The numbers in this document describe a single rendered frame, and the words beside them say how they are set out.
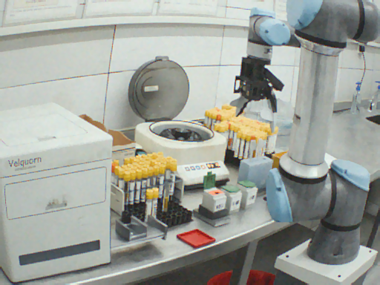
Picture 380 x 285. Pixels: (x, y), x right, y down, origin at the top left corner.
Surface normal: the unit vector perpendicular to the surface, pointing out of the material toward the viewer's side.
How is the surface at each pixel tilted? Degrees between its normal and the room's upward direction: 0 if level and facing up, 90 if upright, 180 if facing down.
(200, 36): 90
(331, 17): 96
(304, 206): 96
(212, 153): 90
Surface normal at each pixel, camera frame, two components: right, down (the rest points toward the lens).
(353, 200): 0.14, 0.27
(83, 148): 0.67, 0.30
